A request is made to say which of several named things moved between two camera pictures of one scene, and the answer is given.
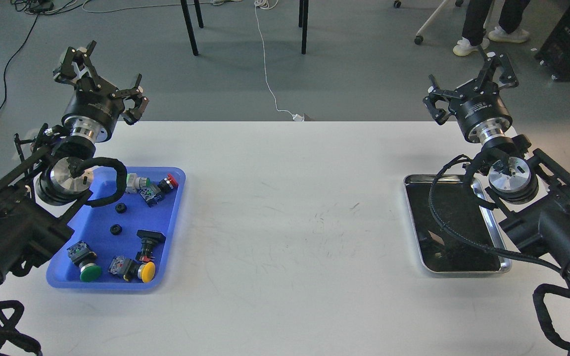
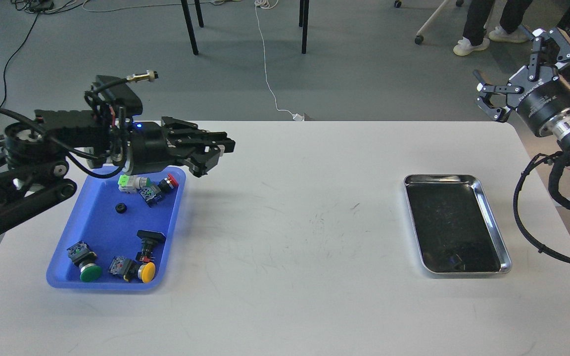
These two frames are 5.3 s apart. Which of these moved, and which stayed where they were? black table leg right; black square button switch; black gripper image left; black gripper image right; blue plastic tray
Moved: black gripper image right; black gripper image left
Stayed: black square button switch; black table leg right; blue plastic tray
